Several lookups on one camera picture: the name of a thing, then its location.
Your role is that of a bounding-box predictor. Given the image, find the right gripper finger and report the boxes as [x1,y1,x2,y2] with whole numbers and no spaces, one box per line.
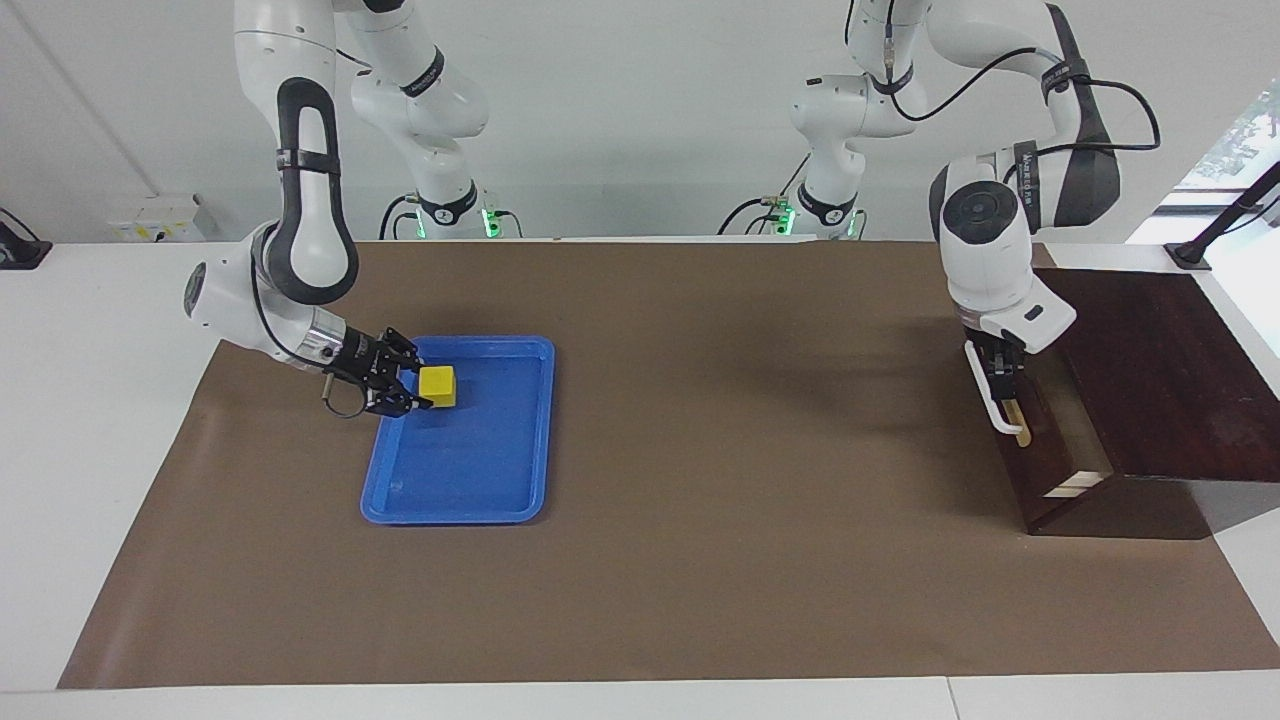
[382,327,427,373]
[364,388,437,420]

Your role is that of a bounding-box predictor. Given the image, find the yellow cube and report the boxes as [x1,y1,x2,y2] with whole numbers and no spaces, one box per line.
[418,365,459,410]

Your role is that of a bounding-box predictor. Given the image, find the wooden drawer with white handle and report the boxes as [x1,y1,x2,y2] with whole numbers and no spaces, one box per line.
[963,338,1113,501]

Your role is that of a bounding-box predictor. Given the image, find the blue plastic tray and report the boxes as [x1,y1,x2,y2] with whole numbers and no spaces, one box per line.
[360,335,556,527]

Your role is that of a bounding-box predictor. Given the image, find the dark wooden cabinet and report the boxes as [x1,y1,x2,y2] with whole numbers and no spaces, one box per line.
[1015,267,1280,542]

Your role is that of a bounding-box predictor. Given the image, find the brown table mat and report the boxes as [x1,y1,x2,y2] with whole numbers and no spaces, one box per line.
[57,240,1280,691]

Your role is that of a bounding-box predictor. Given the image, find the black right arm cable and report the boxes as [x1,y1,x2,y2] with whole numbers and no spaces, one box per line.
[248,232,367,420]

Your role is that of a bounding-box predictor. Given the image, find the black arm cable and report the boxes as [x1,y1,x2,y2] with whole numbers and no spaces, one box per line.
[248,232,367,420]
[848,0,1163,189]

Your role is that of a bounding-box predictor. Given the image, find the black right base cable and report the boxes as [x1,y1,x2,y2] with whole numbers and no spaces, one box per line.
[377,194,421,242]

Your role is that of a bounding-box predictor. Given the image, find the black base cable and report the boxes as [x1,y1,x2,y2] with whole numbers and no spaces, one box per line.
[716,155,813,238]
[377,194,421,242]

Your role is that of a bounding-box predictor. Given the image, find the white wall socket box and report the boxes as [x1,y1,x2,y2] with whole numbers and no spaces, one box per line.
[108,193,208,244]

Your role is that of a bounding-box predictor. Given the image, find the black camera stand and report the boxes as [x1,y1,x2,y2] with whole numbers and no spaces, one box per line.
[1164,160,1280,273]

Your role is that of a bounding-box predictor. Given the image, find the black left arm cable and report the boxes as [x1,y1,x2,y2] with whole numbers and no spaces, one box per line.
[848,0,1163,189]

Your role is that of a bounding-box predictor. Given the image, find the black left base cable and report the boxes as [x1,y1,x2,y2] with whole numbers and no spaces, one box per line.
[716,155,813,238]

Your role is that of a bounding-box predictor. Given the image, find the black clamp mount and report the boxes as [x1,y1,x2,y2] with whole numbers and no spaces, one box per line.
[0,207,54,271]

